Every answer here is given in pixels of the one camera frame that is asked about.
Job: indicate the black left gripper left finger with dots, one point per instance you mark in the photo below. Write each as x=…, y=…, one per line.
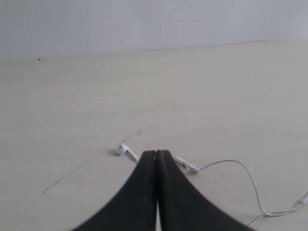
x=133, y=207

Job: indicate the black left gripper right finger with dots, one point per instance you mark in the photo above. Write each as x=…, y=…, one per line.
x=182, y=207

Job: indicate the white wired earphones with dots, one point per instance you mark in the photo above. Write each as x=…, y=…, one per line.
x=181, y=163

